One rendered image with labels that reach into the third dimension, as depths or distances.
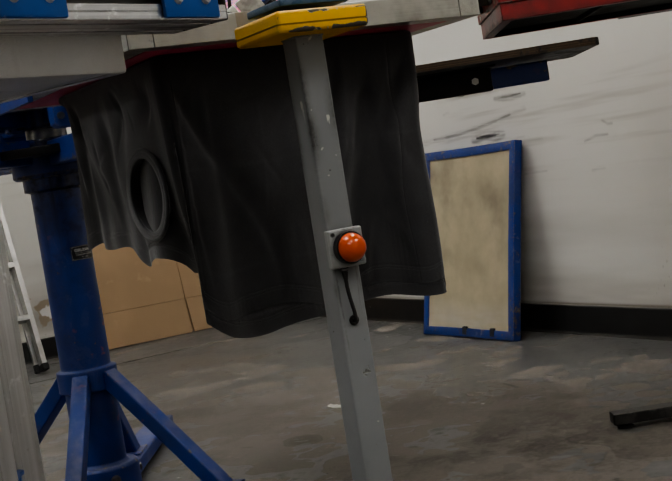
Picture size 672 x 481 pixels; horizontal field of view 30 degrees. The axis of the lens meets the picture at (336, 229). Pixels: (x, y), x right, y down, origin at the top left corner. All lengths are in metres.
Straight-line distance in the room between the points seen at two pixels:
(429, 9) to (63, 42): 0.71
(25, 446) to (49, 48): 0.45
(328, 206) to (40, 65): 0.43
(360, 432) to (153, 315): 4.99
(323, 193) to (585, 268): 3.05
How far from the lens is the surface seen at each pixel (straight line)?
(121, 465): 3.17
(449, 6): 1.97
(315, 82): 1.61
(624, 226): 4.40
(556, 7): 2.92
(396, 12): 1.92
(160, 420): 3.07
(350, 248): 1.57
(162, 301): 6.62
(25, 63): 1.38
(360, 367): 1.63
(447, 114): 5.14
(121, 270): 6.58
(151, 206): 1.94
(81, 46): 1.44
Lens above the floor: 0.76
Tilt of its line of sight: 3 degrees down
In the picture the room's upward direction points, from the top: 9 degrees counter-clockwise
